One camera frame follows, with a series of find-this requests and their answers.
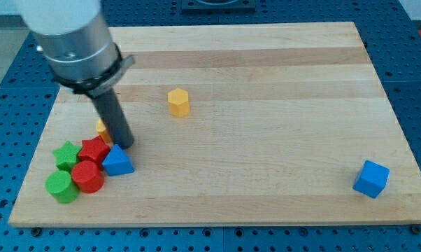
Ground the blue triangle block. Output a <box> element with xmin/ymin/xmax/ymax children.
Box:
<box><xmin>101</xmin><ymin>144</ymin><xmax>135</xmax><ymax>176</ymax></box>

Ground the black screw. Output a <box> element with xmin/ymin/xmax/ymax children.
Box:
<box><xmin>30</xmin><ymin>227</ymin><xmax>42</xmax><ymax>237</ymax></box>
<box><xmin>410</xmin><ymin>225</ymin><xmax>421</xmax><ymax>235</ymax></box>

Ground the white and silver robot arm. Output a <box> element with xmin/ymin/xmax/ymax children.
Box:
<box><xmin>15</xmin><ymin>0</ymin><xmax>135</xmax><ymax>149</ymax></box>

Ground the red cylinder block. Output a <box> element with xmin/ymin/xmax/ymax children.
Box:
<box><xmin>71</xmin><ymin>160</ymin><xmax>104</xmax><ymax>193</ymax></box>

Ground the green star block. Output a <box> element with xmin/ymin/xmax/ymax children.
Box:
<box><xmin>52</xmin><ymin>141</ymin><xmax>82</xmax><ymax>173</ymax></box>

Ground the black screw right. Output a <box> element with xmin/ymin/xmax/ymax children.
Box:
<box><xmin>410</xmin><ymin>225</ymin><xmax>421</xmax><ymax>235</ymax></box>

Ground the red star block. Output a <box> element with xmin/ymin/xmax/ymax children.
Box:
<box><xmin>78</xmin><ymin>136</ymin><xmax>110</xmax><ymax>171</ymax></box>

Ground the light wooden board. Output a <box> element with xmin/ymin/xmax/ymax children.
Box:
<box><xmin>9</xmin><ymin>22</ymin><xmax>421</xmax><ymax>228</ymax></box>

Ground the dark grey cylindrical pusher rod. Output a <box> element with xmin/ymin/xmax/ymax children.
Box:
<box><xmin>92</xmin><ymin>89</ymin><xmax>134</xmax><ymax>149</ymax></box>

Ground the blue cube block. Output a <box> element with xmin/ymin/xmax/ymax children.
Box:
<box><xmin>352</xmin><ymin>160</ymin><xmax>390</xmax><ymax>199</ymax></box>

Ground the black screw left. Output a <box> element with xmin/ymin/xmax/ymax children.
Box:
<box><xmin>30</xmin><ymin>227</ymin><xmax>42</xmax><ymax>237</ymax></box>

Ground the green cylinder block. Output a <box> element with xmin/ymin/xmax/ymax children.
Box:
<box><xmin>45</xmin><ymin>170</ymin><xmax>79</xmax><ymax>204</ymax></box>

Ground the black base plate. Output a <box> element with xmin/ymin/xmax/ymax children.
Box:
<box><xmin>179</xmin><ymin>0</ymin><xmax>257</xmax><ymax>13</ymax></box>

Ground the yellow hexagon block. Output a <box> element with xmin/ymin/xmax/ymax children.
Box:
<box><xmin>167</xmin><ymin>88</ymin><xmax>190</xmax><ymax>117</ymax></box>

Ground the yellow block behind rod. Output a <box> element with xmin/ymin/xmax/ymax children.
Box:
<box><xmin>95</xmin><ymin>119</ymin><xmax>113</xmax><ymax>144</ymax></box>

